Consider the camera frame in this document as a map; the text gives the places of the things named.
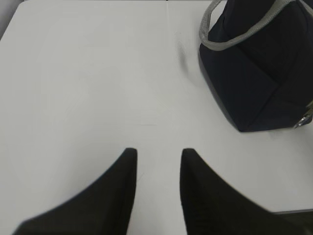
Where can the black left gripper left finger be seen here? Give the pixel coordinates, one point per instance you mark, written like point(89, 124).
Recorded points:
point(103, 208)

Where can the navy blue lunch bag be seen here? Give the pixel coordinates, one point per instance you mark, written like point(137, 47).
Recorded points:
point(258, 57)

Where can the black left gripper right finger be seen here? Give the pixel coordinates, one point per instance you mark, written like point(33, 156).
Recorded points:
point(212, 207)

